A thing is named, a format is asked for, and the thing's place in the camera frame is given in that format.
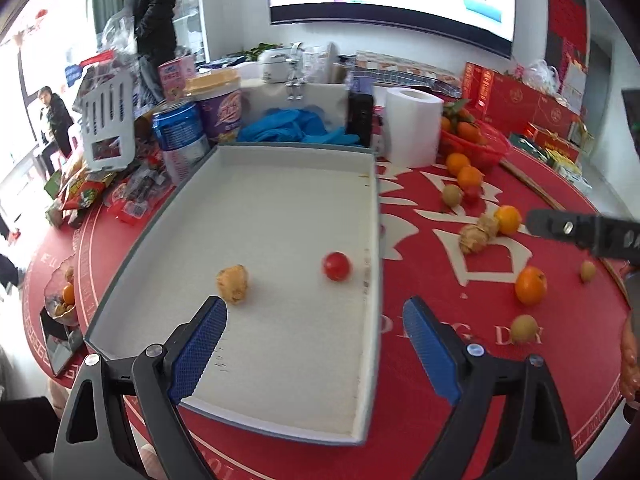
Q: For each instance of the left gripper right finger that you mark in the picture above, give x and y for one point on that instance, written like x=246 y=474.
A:
x=533 y=439

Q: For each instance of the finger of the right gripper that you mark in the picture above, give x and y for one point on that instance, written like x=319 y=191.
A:
x=602 y=236

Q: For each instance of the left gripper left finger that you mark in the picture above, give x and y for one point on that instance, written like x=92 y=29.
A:
x=95 y=439

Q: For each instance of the orange tangerine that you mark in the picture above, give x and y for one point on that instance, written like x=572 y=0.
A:
x=509 y=219
x=531 y=286

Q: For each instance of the green kiwi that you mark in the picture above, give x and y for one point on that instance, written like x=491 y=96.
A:
x=524 y=329

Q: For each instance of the walnut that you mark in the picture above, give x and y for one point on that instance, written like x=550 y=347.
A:
x=473 y=239
x=232 y=284

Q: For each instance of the red cherry tomato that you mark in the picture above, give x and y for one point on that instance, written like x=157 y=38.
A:
x=336 y=266

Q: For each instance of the wooden back scratcher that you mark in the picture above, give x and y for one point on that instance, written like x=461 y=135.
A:
x=554 y=204

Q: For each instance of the walnut on mat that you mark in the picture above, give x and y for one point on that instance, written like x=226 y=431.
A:
x=473 y=239

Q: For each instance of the cherry tomato on mat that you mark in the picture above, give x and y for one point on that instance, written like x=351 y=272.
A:
x=472 y=196

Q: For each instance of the red plastic fruit basket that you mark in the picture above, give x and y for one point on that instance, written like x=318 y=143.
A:
x=482 y=156

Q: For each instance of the orange basket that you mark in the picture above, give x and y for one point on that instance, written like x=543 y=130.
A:
x=469 y=177
x=455 y=162

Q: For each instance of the red round table mat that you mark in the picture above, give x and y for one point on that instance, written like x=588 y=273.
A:
x=579 y=323

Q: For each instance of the kiwi near oranges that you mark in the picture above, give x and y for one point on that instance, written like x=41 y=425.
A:
x=452 y=195

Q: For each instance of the red gift box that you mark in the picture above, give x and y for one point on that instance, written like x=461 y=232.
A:
x=510 y=106

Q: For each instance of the white paper towel roll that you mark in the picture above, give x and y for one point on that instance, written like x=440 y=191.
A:
x=411 y=127

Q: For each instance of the black power bank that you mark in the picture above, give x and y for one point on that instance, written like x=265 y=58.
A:
x=359 y=122

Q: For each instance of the white grey-rimmed tray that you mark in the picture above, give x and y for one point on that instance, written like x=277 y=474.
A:
x=299 y=356

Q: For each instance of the blue drink can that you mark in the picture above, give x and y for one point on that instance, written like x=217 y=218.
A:
x=179 y=132

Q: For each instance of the white plastic basket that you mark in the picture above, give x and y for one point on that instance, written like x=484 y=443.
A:
x=107 y=130

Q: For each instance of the blue rubber gloves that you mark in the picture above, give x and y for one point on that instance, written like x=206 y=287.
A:
x=290 y=125

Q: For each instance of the purple milk tea cup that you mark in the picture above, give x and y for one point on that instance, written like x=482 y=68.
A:
x=218 y=96

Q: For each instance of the person in black coat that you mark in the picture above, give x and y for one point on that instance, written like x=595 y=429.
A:
x=154 y=29

